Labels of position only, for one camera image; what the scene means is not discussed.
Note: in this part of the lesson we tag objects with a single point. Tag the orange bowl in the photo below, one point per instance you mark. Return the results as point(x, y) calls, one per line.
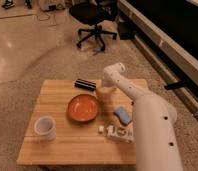
point(83, 108)

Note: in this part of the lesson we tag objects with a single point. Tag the black box on floor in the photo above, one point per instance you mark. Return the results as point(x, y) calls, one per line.
point(125, 31)

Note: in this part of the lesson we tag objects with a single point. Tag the wooden table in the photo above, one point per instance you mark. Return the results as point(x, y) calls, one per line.
point(75, 143)

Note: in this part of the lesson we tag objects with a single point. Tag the black office chair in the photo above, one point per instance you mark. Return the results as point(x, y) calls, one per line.
point(93, 14)

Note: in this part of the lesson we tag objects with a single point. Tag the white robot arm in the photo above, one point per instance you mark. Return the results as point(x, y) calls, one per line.
point(154, 117)

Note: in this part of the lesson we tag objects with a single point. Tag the translucent plastic cup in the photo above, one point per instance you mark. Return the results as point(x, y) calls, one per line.
point(45, 127)

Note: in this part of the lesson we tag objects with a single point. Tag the tan robot gripper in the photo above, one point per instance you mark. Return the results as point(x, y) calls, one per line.
point(104, 93)

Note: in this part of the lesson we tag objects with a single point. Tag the blue sponge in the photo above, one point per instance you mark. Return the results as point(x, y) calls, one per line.
point(123, 115)

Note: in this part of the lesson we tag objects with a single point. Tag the black whiteboard eraser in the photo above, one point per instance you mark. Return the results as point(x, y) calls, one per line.
point(85, 84)

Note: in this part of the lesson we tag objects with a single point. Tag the clear plastic bottle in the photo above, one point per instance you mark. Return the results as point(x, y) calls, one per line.
point(118, 133)

